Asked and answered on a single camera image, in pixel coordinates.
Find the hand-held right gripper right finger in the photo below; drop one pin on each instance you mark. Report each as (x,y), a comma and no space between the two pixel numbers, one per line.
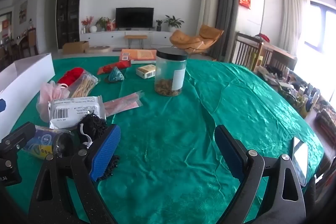
(228,153)

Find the orange lounge chair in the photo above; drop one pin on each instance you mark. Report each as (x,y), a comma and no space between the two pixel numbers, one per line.
(199,39)

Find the smartphone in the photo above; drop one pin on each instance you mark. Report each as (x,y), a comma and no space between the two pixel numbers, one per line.
(300,158)

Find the bag of wooden cotton swabs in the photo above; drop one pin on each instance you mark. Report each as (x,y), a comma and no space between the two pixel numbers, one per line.
(84,85)

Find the dark display cabinet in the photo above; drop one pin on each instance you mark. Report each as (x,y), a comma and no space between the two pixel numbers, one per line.
(69,8)

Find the small cream carton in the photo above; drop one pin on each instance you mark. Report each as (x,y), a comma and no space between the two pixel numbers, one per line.
(145,71)

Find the cluttered pile of household things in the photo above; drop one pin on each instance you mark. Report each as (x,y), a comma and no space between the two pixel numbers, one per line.
(296,90)

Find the pink mesh bath pouf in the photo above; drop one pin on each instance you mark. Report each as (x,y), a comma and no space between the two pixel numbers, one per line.
(50,92)

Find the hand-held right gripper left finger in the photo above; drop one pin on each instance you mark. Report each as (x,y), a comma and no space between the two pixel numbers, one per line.
(105,153)

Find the red cloth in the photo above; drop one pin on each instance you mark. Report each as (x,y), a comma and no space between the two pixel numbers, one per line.
(262,37)

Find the red flower arrangement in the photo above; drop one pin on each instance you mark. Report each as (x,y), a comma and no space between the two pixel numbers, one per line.
(86,21)

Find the standing air conditioner with cover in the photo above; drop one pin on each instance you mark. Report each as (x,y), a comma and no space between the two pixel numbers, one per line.
(208,8)

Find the grey curtain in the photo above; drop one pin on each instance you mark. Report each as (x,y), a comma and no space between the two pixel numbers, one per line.
(225,8)

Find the white packet with barcode label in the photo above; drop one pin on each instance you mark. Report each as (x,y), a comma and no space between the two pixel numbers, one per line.
(76,106)

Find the green satin tablecloth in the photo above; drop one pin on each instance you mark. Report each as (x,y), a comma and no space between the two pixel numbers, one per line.
(170,121)

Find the wooden stool with metal legs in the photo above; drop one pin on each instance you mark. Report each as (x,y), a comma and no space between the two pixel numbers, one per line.
(135,37)

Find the wooden dining chairs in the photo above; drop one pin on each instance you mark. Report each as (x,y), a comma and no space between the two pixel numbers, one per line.
(31,39)

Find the white round vase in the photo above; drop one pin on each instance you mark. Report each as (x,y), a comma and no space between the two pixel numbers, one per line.
(93,29)

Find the bushy green potted plant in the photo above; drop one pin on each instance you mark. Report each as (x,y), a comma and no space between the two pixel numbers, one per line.
(102,22)

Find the clear jar with black lid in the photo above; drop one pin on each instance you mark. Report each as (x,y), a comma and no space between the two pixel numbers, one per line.
(168,69)

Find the red flat packet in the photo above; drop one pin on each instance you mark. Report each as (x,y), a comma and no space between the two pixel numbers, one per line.
(120,64)

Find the orange book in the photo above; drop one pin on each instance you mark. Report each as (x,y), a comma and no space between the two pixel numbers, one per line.
(139,54)

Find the small potted plant dark pot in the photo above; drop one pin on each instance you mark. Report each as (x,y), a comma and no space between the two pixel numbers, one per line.
(159,26)

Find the red gift box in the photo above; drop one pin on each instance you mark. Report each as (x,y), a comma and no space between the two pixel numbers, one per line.
(110,26)

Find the framed wall picture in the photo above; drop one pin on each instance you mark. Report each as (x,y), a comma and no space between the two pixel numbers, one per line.
(23,12)

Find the large green potted plant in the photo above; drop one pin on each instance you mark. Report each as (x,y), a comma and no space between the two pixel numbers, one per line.
(173,21)

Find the brown cardboard box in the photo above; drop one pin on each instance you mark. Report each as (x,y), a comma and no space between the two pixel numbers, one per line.
(74,47)

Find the round beige floor cushion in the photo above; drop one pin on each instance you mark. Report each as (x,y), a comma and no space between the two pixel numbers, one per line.
(97,50)

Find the white sheer curtain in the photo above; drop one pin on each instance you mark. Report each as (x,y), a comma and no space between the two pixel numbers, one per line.
(295,16)

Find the white television cabinet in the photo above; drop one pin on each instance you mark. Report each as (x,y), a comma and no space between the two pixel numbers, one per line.
(105,39)

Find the red yarn ball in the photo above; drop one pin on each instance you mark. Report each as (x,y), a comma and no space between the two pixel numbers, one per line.
(71,75)

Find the blue yellow bag roll packet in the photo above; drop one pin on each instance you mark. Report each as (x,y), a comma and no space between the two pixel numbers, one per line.
(44,141)

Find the black television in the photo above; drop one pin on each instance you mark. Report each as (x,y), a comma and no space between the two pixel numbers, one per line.
(134,17)

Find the white cardboard box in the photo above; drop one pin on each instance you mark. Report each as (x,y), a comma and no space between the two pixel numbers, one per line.
(23,82)

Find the teal fabric sachet pouch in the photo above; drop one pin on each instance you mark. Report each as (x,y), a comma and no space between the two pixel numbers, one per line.
(116,74)

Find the purple floor mat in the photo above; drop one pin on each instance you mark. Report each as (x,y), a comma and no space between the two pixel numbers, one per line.
(117,49)

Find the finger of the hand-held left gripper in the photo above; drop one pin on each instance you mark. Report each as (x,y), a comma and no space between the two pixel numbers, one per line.
(18,134)

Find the clear packet of pink strips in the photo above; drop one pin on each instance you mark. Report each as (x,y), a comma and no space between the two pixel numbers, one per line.
(120,104)

